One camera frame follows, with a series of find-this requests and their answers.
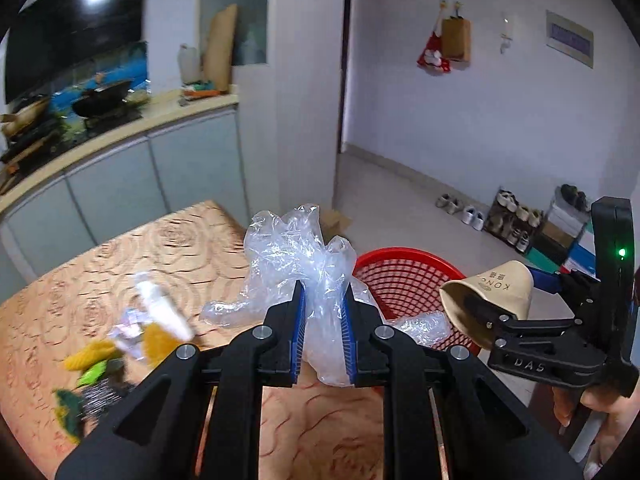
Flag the beige paper cup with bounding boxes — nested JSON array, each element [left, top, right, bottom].
[[440, 259, 535, 351]]

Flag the person's right hand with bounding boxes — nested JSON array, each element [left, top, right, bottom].
[[552, 387, 632, 480]]

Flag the steel wool scourer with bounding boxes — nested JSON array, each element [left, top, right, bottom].
[[80, 382, 136, 411]]

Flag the dark brown door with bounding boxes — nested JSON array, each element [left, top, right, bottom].
[[337, 0, 354, 156]]

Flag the yellow packet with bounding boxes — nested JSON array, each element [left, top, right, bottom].
[[62, 340, 123, 372]]

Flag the beige kitchen countertop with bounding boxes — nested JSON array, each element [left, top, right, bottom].
[[0, 87, 241, 213]]

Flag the black gas stove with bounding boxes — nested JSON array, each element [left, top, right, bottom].
[[0, 105, 143, 163]]

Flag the shoe rack with shoes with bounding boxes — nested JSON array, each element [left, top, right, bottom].
[[487, 187, 543, 256]]

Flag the wooden cutting board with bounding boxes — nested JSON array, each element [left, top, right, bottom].
[[202, 4, 238, 93]]

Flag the translucent plastic jug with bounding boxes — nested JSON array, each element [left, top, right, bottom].
[[178, 44, 203, 86]]

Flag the red plastic basket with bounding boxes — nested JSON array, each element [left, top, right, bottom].
[[351, 246, 488, 352]]

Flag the cardboard box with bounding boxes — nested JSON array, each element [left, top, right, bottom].
[[320, 210, 353, 241]]

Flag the brown paper bag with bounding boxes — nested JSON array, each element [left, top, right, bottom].
[[441, 17, 472, 65]]

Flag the clear plastic bag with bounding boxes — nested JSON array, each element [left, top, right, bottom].
[[200, 203, 453, 387]]

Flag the blue picture backsplash tiles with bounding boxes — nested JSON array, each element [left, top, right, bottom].
[[50, 42, 151, 111]]

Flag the black wok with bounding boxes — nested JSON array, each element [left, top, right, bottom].
[[70, 80, 133, 118]]

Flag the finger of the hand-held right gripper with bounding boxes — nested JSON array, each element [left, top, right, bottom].
[[462, 294, 577, 350], [529, 266, 601, 312]]

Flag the grey kitchen base cabinets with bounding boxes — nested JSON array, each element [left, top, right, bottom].
[[0, 107, 251, 286]]

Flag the orange tray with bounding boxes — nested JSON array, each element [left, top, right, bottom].
[[181, 82, 226, 99]]

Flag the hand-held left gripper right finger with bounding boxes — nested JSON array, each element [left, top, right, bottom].
[[341, 280, 583, 480]]

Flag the pair of black shoes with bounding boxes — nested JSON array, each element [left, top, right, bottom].
[[560, 184, 591, 211]]

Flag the black range hood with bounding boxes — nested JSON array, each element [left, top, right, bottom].
[[4, 0, 149, 106]]

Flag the frosted glass window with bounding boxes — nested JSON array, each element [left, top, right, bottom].
[[200, 0, 271, 66]]

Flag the stack of storage boxes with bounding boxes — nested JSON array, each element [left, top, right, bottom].
[[530, 197, 598, 281]]

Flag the green and yellow wrapper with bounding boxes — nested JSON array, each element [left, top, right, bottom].
[[52, 389, 88, 445]]

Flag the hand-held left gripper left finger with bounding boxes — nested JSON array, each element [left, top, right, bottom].
[[55, 280, 307, 480]]

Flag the pair of white shoes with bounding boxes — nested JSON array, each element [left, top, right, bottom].
[[460, 204, 487, 231]]

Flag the golden frying pan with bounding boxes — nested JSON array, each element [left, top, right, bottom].
[[0, 95, 53, 136]]

